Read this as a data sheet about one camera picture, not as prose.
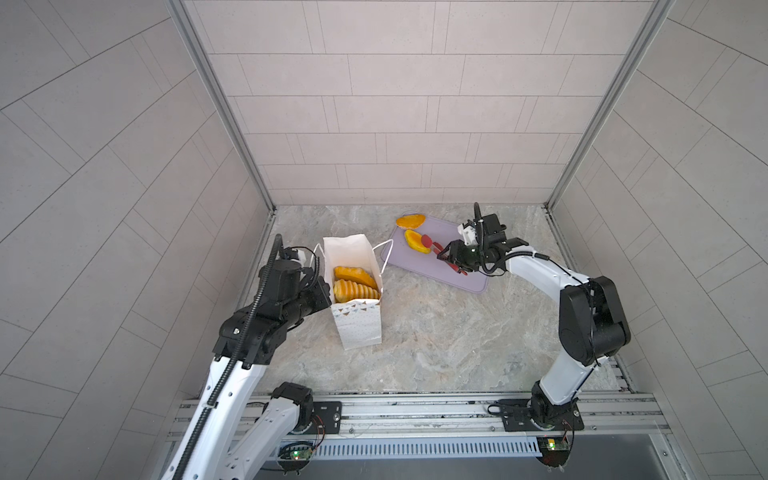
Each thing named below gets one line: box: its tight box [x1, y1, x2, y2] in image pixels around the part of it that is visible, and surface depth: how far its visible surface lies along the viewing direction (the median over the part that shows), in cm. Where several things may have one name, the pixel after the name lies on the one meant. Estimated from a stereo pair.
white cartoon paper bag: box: [323, 234, 384, 350], surface depth 76 cm
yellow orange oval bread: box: [404, 229, 431, 254], surface depth 105 cm
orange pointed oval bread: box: [334, 266, 379, 290], surface depth 86 cm
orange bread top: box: [396, 214, 427, 230], surface depth 110 cm
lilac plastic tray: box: [381, 216, 488, 294], surface depth 101 cm
